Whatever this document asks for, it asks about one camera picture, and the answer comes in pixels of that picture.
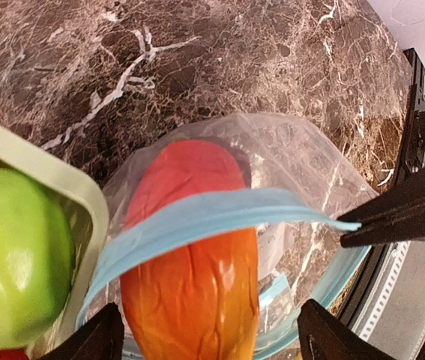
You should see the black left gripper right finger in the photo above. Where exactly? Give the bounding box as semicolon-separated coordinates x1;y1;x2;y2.
298;299;393;360

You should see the orange pepper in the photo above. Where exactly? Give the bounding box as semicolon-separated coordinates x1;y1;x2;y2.
120;139;260;359

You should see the green apple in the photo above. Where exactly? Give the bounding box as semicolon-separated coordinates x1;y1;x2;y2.
0;168;76;350

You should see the black table front rail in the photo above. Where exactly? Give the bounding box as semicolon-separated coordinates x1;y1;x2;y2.
339;49;425;327

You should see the green perforated plastic basket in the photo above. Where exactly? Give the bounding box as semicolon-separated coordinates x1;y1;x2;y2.
0;125;109;356

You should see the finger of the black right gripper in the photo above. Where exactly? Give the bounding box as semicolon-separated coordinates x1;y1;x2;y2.
338;167;425;235
340;226;425;248

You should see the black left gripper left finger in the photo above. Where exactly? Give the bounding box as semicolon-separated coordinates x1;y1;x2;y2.
40;302;124;360

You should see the white slotted cable duct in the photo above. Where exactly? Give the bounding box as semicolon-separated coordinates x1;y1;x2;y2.
352;241;411;342

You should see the small clear zip bag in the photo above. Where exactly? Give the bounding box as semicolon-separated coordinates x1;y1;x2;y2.
76;113;376;359

